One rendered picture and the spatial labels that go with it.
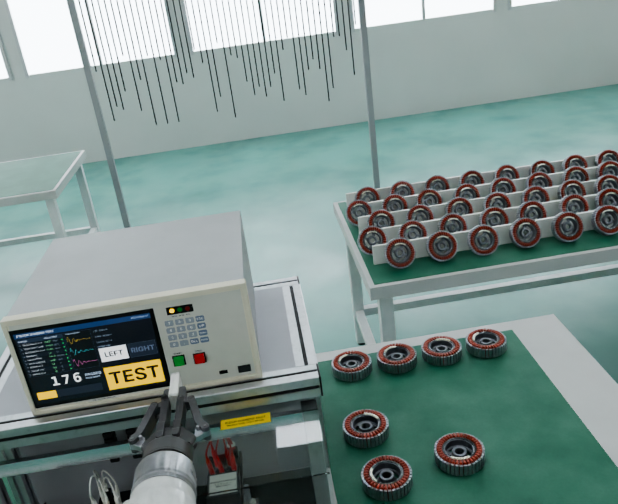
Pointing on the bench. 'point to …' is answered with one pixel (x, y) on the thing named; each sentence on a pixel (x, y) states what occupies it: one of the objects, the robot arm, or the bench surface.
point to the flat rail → (62, 459)
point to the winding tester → (150, 299)
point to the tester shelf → (278, 320)
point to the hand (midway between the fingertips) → (175, 390)
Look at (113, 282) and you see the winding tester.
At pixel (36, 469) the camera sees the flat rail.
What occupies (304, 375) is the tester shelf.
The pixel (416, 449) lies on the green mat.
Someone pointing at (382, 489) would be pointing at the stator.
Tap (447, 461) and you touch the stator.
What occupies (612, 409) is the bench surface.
